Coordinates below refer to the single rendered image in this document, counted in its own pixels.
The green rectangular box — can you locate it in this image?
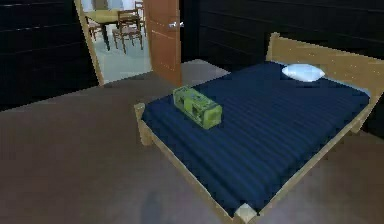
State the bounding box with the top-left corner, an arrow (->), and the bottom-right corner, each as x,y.
172,85 -> 223,131

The wooden bed with blue mattress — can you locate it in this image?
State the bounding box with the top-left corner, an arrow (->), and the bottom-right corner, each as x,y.
133,31 -> 384,224

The brown wooden room door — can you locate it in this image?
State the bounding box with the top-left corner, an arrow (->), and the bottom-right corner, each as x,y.
143,0 -> 183,87

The brown wooden chair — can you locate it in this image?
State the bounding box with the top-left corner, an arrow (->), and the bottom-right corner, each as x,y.
87,19 -> 103,42
134,0 -> 148,38
111,9 -> 144,55

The white pillow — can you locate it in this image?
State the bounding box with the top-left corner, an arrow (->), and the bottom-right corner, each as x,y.
281,63 -> 326,83

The yellow dining table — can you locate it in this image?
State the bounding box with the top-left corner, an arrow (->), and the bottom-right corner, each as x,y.
84,9 -> 134,52

